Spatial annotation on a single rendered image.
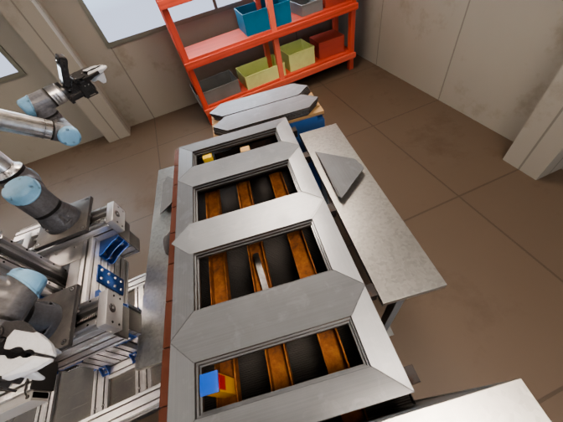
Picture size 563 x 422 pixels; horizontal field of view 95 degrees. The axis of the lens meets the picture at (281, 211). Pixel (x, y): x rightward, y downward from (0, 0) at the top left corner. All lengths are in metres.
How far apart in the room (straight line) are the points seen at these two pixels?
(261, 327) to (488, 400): 0.63
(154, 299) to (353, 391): 0.97
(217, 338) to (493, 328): 1.61
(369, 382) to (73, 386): 1.74
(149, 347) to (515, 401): 1.22
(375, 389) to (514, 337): 1.30
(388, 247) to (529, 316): 1.16
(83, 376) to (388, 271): 1.85
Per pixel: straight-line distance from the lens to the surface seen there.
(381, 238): 1.26
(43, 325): 1.17
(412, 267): 1.22
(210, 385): 1.00
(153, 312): 1.43
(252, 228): 1.21
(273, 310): 1.02
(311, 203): 1.24
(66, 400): 2.20
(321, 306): 1.00
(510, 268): 2.31
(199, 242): 1.26
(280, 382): 1.14
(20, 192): 1.40
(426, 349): 1.91
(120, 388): 2.00
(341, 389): 0.95
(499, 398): 0.83
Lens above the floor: 1.80
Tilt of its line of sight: 50 degrees down
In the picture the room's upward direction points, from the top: 15 degrees counter-clockwise
